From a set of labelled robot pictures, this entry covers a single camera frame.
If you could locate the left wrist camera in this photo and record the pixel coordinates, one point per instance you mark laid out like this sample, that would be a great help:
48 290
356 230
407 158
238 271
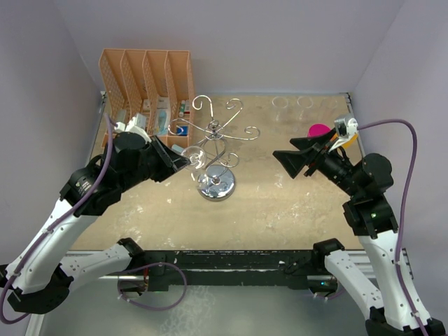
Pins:
137 125

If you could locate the orange perforated desk organizer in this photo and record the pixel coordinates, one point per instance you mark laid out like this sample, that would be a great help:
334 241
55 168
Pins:
152 83

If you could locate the blue stapler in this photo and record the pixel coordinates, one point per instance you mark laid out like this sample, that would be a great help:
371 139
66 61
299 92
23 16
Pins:
177 149

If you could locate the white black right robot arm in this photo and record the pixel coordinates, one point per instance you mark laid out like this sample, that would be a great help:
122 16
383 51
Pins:
391 306

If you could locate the white glue stick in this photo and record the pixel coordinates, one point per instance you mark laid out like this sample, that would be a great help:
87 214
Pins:
182 106

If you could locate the pink plastic wine glass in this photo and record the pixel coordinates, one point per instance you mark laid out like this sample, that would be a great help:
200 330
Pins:
317 130

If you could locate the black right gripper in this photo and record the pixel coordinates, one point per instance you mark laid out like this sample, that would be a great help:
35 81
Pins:
294 161

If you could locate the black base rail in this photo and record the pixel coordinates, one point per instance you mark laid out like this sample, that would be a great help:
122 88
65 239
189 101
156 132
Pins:
294 269

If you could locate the orange plastic wine glass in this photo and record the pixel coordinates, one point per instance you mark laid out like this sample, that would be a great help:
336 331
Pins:
350 142

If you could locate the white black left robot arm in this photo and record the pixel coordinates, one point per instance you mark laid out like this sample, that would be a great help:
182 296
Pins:
41 277

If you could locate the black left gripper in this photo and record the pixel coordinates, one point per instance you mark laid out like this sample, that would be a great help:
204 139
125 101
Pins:
169 164

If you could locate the chrome wire wine glass rack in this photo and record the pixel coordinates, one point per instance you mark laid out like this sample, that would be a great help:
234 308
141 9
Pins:
220 161

